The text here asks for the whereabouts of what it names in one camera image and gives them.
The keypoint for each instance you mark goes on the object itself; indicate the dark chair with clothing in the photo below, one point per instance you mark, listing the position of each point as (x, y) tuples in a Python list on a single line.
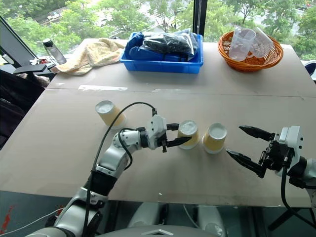
[(14, 98)]

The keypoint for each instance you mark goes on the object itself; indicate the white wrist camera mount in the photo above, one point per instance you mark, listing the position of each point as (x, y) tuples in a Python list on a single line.
[(156, 129), (292, 138)]

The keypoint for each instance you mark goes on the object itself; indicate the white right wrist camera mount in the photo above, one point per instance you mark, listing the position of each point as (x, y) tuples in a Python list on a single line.
[(292, 138)]

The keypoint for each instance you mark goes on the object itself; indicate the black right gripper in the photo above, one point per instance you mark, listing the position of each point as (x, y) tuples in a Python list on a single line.
[(276, 155)]

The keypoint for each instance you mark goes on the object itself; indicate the clear water bottle black cap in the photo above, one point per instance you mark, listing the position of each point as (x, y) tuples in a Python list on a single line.
[(55, 53)]

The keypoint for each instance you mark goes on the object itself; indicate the black chair armrest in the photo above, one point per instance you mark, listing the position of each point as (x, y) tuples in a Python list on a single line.
[(29, 69)]

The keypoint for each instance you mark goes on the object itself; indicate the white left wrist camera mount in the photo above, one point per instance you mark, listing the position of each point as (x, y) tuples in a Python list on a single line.
[(156, 129)]

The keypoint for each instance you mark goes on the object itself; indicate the pale yellow towel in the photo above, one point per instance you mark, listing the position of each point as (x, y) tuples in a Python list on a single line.
[(98, 54)]

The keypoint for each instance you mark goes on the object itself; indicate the orange woven basket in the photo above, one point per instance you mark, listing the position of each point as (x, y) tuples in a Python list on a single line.
[(247, 65)]

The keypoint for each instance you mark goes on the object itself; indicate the black items in plastic bag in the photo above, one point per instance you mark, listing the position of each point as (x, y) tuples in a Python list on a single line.
[(170, 43)]

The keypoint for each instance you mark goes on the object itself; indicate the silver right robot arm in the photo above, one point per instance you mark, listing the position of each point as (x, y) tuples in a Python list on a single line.
[(307, 169)]

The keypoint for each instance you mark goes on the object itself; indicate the blue plastic bin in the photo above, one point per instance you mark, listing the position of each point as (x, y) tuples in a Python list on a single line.
[(160, 65)]

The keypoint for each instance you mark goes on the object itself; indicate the black window pillar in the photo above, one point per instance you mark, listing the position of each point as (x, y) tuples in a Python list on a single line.
[(200, 17)]

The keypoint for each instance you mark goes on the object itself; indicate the blue cloth bundle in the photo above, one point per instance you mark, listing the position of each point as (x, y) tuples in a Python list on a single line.
[(134, 48)]

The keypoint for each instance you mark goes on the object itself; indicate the dark slanted window frame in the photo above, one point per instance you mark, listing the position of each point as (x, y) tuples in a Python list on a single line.
[(14, 39)]

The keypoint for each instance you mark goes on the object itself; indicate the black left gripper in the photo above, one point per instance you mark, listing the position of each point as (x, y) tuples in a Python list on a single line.
[(164, 144)]

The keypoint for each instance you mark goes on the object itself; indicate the clear tape strip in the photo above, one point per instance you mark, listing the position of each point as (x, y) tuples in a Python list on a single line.
[(101, 87)]

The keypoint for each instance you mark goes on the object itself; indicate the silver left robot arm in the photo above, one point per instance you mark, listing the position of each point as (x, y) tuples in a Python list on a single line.
[(111, 155)]

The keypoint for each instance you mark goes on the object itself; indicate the grey robot torso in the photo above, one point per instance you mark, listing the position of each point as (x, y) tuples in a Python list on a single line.
[(158, 232)]

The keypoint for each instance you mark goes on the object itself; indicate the yellow paper cup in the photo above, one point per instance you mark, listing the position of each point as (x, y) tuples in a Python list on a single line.
[(111, 116), (188, 132), (214, 139)]

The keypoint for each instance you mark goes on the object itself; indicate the clear plastic measuring cup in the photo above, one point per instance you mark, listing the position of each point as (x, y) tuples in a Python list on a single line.
[(240, 44), (264, 44)]

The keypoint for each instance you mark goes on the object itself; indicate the small red and white clutter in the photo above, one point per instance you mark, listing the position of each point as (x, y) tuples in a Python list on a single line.
[(40, 60)]

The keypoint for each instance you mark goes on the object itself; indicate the white rounded object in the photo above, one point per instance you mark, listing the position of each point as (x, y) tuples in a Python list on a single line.
[(311, 70)]

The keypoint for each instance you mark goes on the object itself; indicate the grey rounded robot leg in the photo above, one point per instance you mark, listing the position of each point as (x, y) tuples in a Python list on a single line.
[(211, 218), (145, 214)]

